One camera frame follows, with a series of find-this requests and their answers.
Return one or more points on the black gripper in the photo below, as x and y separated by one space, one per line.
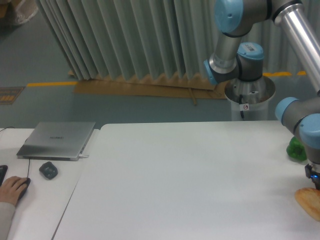
314 176

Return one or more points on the orange bread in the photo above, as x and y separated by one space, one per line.
309 199

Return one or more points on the black computer mouse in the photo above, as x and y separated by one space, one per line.
22 193

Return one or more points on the beige sleeved forearm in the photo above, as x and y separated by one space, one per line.
7 211

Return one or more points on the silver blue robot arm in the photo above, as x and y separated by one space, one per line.
242 63

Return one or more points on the person's bare hand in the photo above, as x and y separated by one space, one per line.
11 188

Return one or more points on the green bell pepper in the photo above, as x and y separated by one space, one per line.
296 150

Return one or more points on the brown cardboard sheet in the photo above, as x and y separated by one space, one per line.
175 87

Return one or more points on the grey green curtain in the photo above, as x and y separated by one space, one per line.
133 37

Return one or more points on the white usb plug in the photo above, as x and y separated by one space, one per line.
81 156

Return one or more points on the silver closed laptop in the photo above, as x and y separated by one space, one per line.
57 141

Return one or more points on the dark grey small puck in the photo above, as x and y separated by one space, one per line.
48 170

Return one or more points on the black keyboard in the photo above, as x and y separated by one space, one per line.
3 171

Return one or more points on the clear plastic bag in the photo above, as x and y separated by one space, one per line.
24 10

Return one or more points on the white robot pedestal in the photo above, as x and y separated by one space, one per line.
248 105

